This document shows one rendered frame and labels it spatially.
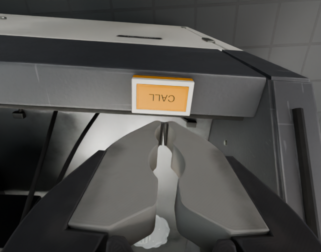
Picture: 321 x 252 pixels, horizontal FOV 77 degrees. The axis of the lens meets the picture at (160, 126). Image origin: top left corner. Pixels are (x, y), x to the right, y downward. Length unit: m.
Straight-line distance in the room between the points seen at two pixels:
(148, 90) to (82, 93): 0.06
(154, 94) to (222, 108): 0.07
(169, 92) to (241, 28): 1.05
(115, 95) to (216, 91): 0.09
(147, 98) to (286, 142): 0.11
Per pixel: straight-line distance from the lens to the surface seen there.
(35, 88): 0.21
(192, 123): 0.32
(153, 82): 0.16
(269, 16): 1.24
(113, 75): 0.18
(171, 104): 0.17
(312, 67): 1.42
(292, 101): 0.20
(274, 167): 0.18
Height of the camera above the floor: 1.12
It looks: 61 degrees down
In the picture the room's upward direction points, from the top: 179 degrees clockwise
